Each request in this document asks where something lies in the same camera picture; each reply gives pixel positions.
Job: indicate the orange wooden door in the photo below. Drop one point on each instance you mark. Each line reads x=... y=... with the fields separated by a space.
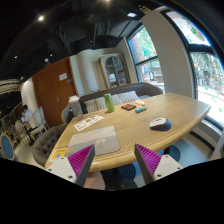
x=53 y=86

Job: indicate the teal small gadget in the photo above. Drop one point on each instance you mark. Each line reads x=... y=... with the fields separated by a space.
x=139 y=110

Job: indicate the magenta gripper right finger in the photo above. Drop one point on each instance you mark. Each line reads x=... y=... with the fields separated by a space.
x=154 y=166

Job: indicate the green tumbler bottle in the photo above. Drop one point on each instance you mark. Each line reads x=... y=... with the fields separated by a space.
x=109 y=102

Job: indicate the grey mouse pad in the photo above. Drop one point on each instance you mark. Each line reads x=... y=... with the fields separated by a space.
x=104 y=140

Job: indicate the arched glass display cabinet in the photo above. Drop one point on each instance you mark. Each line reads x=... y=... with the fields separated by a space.
x=114 y=70

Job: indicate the white small object on table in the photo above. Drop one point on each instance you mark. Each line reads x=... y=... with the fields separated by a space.
x=140 y=102

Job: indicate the clear plastic cup with lid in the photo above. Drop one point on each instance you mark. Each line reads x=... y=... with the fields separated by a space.
x=76 y=108

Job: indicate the grey striped bench sofa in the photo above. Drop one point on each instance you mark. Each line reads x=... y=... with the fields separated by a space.
x=120 y=95

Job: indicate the black and red card box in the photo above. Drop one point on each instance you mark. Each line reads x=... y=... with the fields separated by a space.
x=128 y=107

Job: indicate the seated person in white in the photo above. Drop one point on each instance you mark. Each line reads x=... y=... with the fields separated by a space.
x=28 y=116

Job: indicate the blue round-back chair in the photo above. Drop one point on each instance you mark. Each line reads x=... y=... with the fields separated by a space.
x=7 y=147

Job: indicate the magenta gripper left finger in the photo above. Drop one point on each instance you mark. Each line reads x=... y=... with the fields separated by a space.
x=74 y=168

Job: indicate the grey tufted armchair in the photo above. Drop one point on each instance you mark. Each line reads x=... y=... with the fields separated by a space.
x=43 y=146

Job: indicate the white paper menu sheet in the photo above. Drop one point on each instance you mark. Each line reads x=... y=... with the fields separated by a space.
x=87 y=122

